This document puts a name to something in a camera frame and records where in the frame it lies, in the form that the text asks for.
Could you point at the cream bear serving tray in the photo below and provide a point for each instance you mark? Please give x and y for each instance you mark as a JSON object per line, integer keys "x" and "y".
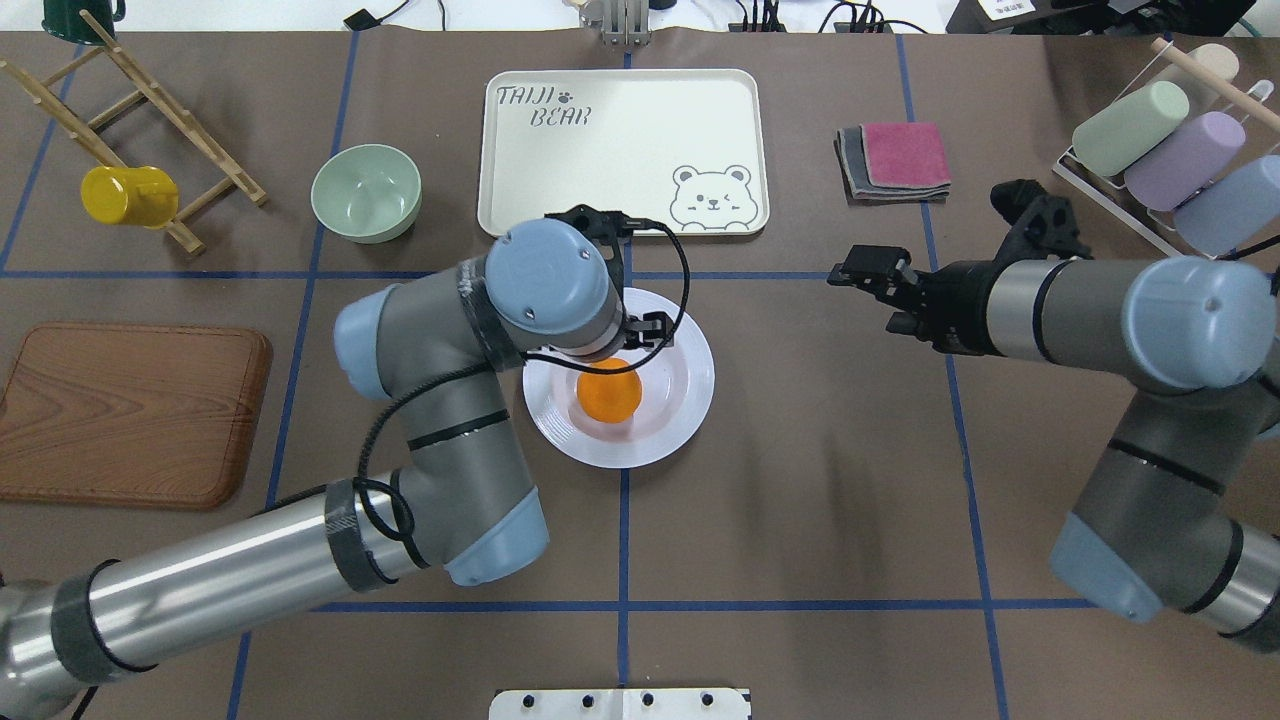
{"x": 681, "y": 146}

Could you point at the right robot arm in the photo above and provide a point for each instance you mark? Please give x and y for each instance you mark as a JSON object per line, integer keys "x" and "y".
{"x": 1196, "y": 338}

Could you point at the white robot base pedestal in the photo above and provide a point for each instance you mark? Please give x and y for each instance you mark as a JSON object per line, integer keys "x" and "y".
{"x": 623, "y": 703}

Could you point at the dark green mug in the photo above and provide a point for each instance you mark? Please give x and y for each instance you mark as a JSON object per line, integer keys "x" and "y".
{"x": 82, "y": 22}

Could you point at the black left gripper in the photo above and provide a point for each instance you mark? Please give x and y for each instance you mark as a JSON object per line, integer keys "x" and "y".
{"x": 652, "y": 327}

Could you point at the yellow mug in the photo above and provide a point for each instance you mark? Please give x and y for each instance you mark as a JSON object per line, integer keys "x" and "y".
{"x": 145, "y": 196}

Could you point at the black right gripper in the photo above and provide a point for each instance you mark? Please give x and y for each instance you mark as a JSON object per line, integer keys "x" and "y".
{"x": 957, "y": 301}

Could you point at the blue pastel cup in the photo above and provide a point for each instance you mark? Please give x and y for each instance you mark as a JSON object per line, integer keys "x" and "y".
{"x": 1233, "y": 210}

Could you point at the grey folded cloth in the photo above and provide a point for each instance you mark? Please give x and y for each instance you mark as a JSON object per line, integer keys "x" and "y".
{"x": 850, "y": 154}

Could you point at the green pastel cup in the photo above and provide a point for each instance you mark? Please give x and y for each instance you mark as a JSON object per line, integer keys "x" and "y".
{"x": 1123, "y": 132}

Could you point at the brown wooden cutting board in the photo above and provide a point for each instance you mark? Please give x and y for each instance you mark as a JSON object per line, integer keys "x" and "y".
{"x": 132, "y": 415}

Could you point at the white cup rack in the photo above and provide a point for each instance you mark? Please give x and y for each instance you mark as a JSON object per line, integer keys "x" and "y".
{"x": 1214, "y": 78}

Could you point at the pink folded cloth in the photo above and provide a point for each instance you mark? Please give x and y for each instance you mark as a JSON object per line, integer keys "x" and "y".
{"x": 905, "y": 156}

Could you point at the white round plate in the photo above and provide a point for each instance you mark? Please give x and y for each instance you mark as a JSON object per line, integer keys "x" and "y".
{"x": 678, "y": 387}

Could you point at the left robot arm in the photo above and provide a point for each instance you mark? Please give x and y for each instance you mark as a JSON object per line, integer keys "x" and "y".
{"x": 438, "y": 480}

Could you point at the purple pastel cup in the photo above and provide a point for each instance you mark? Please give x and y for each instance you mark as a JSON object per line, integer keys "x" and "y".
{"x": 1186, "y": 161}

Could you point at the green ceramic bowl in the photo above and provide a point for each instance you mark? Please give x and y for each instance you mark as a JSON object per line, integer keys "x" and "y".
{"x": 368, "y": 193}

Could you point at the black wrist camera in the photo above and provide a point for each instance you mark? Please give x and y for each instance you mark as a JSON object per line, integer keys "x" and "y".
{"x": 1041, "y": 224}

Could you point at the orange fruit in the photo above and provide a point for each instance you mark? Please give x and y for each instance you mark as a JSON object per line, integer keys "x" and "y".
{"x": 609, "y": 398}

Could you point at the wooden mug rack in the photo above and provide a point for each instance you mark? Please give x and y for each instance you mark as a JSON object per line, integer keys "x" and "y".
{"x": 146, "y": 90}

